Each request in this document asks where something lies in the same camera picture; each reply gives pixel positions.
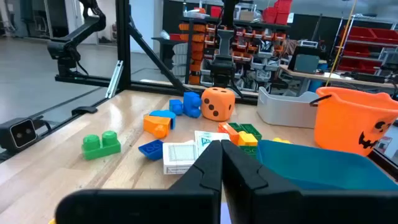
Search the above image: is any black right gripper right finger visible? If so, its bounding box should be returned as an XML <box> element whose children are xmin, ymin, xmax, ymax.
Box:
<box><xmin>221</xmin><ymin>139</ymin><xmax>398</xmax><ymax>224</ymax></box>

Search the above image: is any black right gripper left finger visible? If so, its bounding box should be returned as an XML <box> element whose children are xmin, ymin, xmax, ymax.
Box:
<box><xmin>55</xmin><ymin>139</ymin><xmax>223</xmax><ymax>224</ymax></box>

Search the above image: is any dark green lego wedge plate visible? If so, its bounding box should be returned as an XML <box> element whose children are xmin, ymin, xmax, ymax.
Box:
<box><xmin>228</xmin><ymin>122</ymin><xmax>263</xmax><ymax>141</ymax></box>

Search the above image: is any orange peg block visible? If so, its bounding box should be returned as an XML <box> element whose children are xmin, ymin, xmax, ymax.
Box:
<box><xmin>143</xmin><ymin>114</ymin><xmax>172</xmax><ymax>139</ymax></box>

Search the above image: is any light blue rounded block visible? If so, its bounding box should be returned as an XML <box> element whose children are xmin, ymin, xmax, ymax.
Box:
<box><xmin>149</xmin><ymin>110</ymin><xmax>177</xmax><ymax>130</ymax></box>

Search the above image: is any small blue block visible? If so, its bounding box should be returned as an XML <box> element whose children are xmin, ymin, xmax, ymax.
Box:
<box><xmin>169</xmin><ymin>99</ymin><xmax>184</xmax><ymax>116</ymax></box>

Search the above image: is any large blue peg block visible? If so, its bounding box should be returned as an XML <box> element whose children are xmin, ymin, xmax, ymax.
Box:
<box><xmin>182</xmin><ymin>91</ymin><xmax>203</xmax><ymax>119</ymax></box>

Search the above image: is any orange foam die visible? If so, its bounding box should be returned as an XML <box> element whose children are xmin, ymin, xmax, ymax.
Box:
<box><xmin>200</xmin><ymin>86</ymin><xmax>236</xmax><ymax>122</ymax></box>

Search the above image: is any white card box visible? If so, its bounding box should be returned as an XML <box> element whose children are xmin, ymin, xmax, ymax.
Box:
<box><xmin>162</xmin><ymin>141</ymin><xmax>200</xmax><ymax>175</ymax></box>

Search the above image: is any teal plastic bin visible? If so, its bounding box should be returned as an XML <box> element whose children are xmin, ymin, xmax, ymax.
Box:
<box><xmin>256</xmin><ymin>139</ymin><xmax>398</xmax><ymax>191</ymax></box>

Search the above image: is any dark blue lego brick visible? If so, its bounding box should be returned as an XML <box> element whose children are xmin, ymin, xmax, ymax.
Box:
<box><xmin>137</xmin><ymin>139</ymin><xmax>165</xmax><ymax>161</ymax></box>

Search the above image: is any white card teal print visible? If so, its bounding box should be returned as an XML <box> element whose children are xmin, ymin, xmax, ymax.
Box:
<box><xmin>194</xmin><ymin>130</ymin><xmax>231</xmax><ymax>156</ymax></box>

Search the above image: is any small yellow lego brick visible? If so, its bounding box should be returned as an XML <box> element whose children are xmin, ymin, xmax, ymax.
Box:
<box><xmin>238</xmin><ymin>132</ymin><xmax>259</xmax><ymax>147</ymax></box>

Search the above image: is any orange lego brick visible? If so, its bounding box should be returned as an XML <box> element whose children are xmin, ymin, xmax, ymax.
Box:
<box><xmin>217</xmin><ymin>122</ymin><xmax>240</xmax><ymax>146</ymax></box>

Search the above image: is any clear light grey bin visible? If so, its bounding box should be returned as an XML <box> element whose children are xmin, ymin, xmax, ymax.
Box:
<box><xmin>256</xmin><ymin>86</ymin><xmax>321</xmax><ymax>129</ymax></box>

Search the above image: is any orange pumpkin bucket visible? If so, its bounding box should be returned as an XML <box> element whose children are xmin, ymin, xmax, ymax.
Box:
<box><xmin>310</xmin><ymin>86</ymin><xmax>398</xmax><ymax>157</ymax></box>

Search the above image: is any green two-stud block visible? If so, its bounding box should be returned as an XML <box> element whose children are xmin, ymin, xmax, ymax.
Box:
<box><xmin>81</xmin><ymin>130</ymin><xmax>122</xmax><ymax>161</ymax></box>

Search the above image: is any wooden workbench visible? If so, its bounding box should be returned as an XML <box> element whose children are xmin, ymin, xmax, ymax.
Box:
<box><xmin>279</xmin><ymin>63</ymin><xmax>398</xmax><ymax>91</ymax></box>

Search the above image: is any black box device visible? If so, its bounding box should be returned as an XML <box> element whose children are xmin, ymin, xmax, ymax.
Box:
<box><xmin>287</xmin><ymin>45</ymin><xmax>321</xmax><ymax>75</ymax></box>

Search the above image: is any red metal shelf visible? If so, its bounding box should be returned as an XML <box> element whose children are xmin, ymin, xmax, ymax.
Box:
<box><xmin>337</xmin><ymin>24</ymin><xmax>398</xmax><ymax>75</ymax></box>

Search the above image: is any silver aluminium bracket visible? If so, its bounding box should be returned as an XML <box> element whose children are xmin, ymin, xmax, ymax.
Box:
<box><xmin>104</xmin><ymin>60</ymin><xmax>124</xmax><ymax>100</ymax></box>

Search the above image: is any black aluminium table frame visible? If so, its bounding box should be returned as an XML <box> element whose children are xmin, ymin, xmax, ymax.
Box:
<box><xmin>0</xmin><ymin>0</ymin><xmax>259</xmax><ymax>162</ymax></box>

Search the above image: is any yellow cable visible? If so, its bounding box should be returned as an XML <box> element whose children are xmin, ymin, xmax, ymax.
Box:
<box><xmin>325</xmin><ymin>0</ymin><xmax>358</xmax><ymax>87</ymax></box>

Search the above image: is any black table-level camera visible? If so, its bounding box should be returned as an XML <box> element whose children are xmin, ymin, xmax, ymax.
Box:
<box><xmin>0</xmin><ymin>117</ymin><xmax>39</xmax><ymax>154</ymax></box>

